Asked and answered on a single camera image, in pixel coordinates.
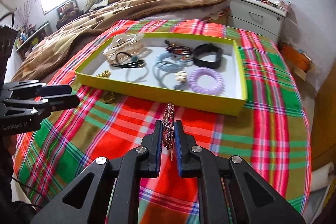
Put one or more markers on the brown patterned blanket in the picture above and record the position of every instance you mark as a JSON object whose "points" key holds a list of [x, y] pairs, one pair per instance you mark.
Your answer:
{"points": [[55, 50]]}

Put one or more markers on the gold ring jewelry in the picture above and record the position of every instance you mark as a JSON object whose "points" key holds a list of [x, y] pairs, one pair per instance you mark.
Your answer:
{"points": [[108, 97]]}

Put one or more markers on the grey bedside cabinet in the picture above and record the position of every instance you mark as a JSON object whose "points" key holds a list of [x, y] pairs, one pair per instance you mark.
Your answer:
{"points": [[258, 17]]}

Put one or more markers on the teddy bear picture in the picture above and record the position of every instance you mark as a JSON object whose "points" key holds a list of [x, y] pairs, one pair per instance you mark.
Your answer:
{"points": [[67, 10]]}

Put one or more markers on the yellow-green shallow box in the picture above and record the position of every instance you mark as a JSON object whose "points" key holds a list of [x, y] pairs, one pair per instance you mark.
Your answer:
{"points": [[166, 73]]}

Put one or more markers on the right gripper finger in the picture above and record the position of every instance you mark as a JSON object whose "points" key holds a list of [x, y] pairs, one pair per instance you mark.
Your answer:
{"points": [[57, 104], [52, 90]]}

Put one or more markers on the beige claw hair clip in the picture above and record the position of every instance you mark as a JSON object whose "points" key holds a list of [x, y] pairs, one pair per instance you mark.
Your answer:
{"points": [[125, 48]]}

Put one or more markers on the rhinestone hair clip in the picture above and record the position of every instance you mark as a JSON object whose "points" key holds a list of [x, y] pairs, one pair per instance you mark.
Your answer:
{"points": [[168, 129]]}

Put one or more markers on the orange cardboard box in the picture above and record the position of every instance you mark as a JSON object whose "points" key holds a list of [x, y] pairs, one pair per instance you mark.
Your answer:
{"points": [[297, 61]]}

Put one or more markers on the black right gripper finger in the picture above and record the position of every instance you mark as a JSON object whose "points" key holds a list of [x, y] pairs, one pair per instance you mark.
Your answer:
{"points": [[107, 191], [229, 190]]}

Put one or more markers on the black wristband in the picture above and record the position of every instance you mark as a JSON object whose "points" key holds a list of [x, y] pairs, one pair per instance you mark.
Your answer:
{"points": [[208, 56]]}

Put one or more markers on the gold chain jewelry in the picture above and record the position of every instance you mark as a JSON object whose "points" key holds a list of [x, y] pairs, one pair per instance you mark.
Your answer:
{"points": [[105, 74]]}

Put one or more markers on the plaid red green cloth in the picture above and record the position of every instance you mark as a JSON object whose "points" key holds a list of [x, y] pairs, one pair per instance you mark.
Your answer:
{"points": [[271, 131]]}

